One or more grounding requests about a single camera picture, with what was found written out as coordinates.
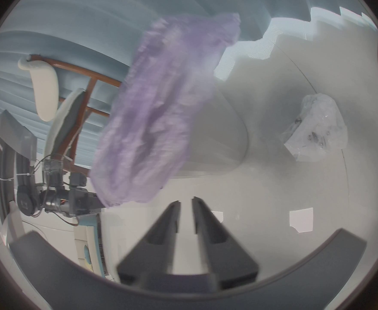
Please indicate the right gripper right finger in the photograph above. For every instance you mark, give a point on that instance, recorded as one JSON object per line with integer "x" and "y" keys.
{"x": 234, "y": 266}

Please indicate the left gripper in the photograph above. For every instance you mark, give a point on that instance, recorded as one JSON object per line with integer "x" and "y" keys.
{"x": 79, "y": 202}

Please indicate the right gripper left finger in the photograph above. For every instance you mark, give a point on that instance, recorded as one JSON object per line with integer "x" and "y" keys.
{"x": 143, "y": 263}

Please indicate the purple plastic bag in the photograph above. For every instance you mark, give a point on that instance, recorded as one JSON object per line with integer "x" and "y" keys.
{"x": 156, "y": 108}

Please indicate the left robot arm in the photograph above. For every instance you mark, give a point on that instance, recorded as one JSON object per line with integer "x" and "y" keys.
{"x": 24, "y": 202}

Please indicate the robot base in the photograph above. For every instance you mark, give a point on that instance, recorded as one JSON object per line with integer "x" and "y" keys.
{"x": 89, "y": 237}

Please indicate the white trash bin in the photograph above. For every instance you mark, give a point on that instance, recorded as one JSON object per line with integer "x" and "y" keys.
{"x": 224, "y": 134}

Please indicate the wooden chair white cushions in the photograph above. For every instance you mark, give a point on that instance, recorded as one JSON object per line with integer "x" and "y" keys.
{"x": 45, "y": 89}

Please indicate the crumpled clear plastic wrapper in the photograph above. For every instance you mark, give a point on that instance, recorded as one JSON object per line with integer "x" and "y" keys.
{"x": 318, "y": 131}

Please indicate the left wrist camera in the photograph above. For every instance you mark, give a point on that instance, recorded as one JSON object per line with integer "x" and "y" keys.
{"x": 77, "y": 179}

